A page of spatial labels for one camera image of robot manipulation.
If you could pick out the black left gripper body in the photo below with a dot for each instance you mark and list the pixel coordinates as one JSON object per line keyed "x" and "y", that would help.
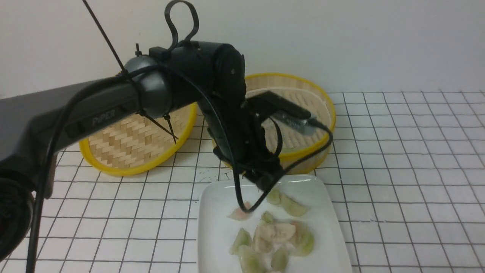
{"x": 246, "y": 136}

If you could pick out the pink steamed dumpling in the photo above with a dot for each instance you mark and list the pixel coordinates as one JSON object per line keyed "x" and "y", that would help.
{"x": 239, "y": 215}

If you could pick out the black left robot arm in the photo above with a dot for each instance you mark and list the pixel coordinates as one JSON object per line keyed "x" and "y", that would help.
{"x": 36, "y": 126}

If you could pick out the green dumpling top of plate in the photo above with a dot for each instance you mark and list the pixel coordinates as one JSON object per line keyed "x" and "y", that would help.
{"x": 274, "y": 197}

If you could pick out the white rectangular plate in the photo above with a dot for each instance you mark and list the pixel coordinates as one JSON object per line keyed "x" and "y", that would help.
{"x": 217, "y": 233}

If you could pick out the white mesh steamer liner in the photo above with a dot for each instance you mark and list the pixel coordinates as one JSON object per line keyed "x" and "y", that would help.
{"x": 283, "y": 139}

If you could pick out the bamboo steamer basket yellow rim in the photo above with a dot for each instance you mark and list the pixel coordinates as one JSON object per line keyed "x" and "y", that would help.
{"x": 294, "y": 162}

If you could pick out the small green dumpling centre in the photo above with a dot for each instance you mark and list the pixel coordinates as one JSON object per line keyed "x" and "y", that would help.
{"x": 267, "y": 218}

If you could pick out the green dumpling top right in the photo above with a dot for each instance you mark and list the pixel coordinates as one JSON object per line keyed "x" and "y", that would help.
{"x": 292, "y": 207}

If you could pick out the green dumpling left side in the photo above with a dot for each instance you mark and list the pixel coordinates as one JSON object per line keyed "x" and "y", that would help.
{"x": 242, "y": 238}

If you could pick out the pale pink dumpling centre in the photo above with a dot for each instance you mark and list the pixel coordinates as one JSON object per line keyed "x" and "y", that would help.
{"x": 266, "y": 235}

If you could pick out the bamboo steamer lid yellow rim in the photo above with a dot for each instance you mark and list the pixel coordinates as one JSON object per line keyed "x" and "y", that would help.
{"x": 135, "y": 144}

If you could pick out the green dumpling right side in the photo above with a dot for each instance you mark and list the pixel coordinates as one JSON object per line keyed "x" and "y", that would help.
{"x": 302, "y": 240}

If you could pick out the green dumpling bottom left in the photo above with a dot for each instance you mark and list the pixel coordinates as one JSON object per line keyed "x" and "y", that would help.
{"x": 250, "y": 261}

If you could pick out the green dumpling bottom centre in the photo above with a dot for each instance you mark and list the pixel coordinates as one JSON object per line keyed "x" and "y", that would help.
{"x": 280, "y": 259}

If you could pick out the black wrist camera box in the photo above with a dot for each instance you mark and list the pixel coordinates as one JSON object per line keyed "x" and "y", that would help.
{"x": 270, "y": 105}

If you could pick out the black cable tie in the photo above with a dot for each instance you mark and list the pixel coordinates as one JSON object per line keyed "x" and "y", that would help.
{"x": 113, "y": 49}

